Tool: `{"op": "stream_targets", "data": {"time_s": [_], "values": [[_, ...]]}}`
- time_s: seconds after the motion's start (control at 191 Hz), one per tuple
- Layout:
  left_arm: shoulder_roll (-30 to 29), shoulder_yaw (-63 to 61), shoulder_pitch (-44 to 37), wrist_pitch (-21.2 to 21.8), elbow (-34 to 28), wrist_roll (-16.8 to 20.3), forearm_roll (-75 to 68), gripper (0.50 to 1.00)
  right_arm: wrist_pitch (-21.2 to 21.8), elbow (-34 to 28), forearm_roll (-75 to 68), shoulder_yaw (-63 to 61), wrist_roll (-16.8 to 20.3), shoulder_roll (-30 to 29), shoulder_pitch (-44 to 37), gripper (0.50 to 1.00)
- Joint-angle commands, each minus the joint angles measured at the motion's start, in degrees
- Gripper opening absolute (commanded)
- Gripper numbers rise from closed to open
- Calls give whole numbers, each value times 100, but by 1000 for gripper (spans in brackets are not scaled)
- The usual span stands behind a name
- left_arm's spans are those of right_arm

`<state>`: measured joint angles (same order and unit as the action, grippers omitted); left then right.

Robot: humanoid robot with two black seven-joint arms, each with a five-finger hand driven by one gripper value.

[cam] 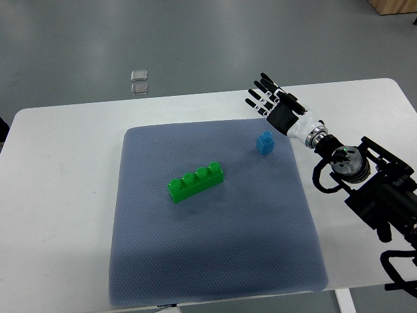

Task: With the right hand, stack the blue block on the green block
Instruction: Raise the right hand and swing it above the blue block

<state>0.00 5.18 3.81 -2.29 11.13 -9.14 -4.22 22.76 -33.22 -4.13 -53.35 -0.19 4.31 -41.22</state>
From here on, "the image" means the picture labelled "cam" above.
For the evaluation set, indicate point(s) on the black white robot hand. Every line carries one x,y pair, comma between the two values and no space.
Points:
283,111

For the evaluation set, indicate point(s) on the small blue block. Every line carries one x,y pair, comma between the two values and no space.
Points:
265,143

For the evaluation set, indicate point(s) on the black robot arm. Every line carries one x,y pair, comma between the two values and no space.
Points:
382,193

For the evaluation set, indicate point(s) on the long green block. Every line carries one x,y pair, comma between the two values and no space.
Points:
192,183

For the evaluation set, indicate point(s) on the blue grey mesh mat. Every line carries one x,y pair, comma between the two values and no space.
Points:
252,234

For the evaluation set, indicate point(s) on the wooden box corner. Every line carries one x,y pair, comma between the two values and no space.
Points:
390,7

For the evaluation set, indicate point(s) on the upper metal floor plate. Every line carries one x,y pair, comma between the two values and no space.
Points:
139,75

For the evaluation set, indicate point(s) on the white table leg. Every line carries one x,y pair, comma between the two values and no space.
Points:
345,301

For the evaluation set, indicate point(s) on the dark object left edge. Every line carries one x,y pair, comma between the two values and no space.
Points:
4,130

